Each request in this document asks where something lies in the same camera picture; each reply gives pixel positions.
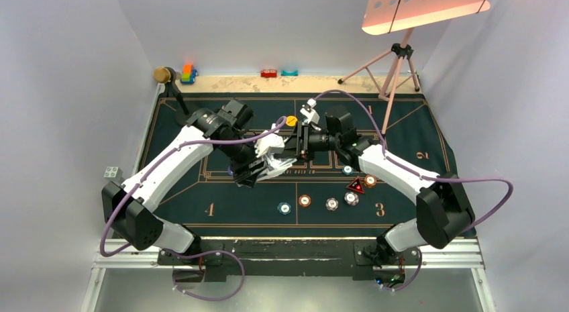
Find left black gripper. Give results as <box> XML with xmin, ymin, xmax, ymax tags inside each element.
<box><xmin>218</xmin><ymin>134</ymin><xmax>268</xmax><ymax>187</ymax></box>

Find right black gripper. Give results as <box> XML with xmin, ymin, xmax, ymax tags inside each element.
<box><xmin>275</xmin><ymin>120</ymin><xmax>341</xmax><ymax>162</ymax></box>

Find blue playing card deck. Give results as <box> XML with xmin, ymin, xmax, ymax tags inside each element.
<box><xmin>256</xmin><ymin>154</ymin><xmax>297</xmax><ymax>182</ymax></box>

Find yellow dealer button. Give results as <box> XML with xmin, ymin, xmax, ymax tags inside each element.
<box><xmin>285</xmin><ymin>115</ymin><xmax>298</xmax><ymax>127</ymax></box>

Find orange red chip stack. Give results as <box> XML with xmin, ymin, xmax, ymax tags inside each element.
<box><xmin>298</xmin><ymin>195</ymin><xmax>311</xmax><ymax>207</ymax></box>

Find green blue chip stack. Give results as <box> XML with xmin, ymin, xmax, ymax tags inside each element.
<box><xmin>277</xmin><ymin>202</ymin><xmax>292</xmax><ymax>215</ymax></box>

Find green blue chips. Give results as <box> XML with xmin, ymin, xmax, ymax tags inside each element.
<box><xmin>342</xmin><ymin>165</ymin><xmax>354</xmax><ymax>176</ymax></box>

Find peach blue chip stack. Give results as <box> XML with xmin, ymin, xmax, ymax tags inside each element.
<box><xmin>325</xmin><ymin>198</ymin><xmax>339</xmax><ymax>211</ymax></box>

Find red black all-in triangle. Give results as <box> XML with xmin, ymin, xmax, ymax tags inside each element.
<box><xmin>346</xmin><ymin>176</ymin><xmax>365</xmax><ymax>194</ymax></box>

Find peach blue chips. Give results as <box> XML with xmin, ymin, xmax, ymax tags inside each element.
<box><xmin>344</xmin><ymin>191</ymin><xmax>359</xmax><ymax>206</ymax></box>

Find orange chips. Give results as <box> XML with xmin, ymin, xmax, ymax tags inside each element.
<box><xmin>364</xmin><ymin>174</ymin><xmax>377</xmax><ymax>188</ymax></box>

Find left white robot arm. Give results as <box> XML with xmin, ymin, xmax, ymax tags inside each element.
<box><xmin>101</xmin><ymin>99</ymin><xmax>264</xmax><ymax>264</ymax></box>

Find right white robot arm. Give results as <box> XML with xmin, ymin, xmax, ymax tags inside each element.
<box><xmin>267</xmin><ymin>105</ymin><xmax>475</xmax><ymax>263</ymax></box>

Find green poker table mat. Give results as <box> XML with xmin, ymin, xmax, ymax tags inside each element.
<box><xmin>138</xmin><ymin>93</ymin><xmax>458</xmax><ymax>237</ymax></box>

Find teal toy block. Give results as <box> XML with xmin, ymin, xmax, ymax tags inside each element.
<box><xmin>280</xmin><ymin>68</ymin><xmax>299</xmax><ymax>76</ymax></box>

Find red toy block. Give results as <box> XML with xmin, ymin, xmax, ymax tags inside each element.
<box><xmin>260</xmin><ymin>68</ymin><xmax>278</xmax><ymax>78</ymax></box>

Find colourful toy block stack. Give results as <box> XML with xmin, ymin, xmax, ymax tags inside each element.
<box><xmin>180</xmin><ymin>63</ymin><xmax>197</xmax><ymax>85</ymax></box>

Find brass round knob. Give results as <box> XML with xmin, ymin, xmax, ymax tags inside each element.
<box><xmin>153</xmin><ymin>66</ymin><xmax>176</xmax><ymax>84</ymax></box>

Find pink music stand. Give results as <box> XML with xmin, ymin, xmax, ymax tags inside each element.
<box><xmin>338</xmin><ymin>0</ymin><xmax>490</xmax><ymax>134</ymax></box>

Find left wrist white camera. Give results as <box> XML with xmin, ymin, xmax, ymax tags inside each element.
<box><xmin>254</xmin><ymin>130</ymin><xmax>285</xmax><ymax>158</ymax></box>

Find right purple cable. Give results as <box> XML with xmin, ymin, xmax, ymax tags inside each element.
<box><xmin>313</xmin><ymin>89</ymin><xmax>515</xmax><ymax>293</ymax></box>

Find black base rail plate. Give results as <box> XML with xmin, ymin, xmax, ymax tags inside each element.
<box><xmin>158</xmin><ymin>237</ymin><xmax>419</xmax><ymax>282</ymax></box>

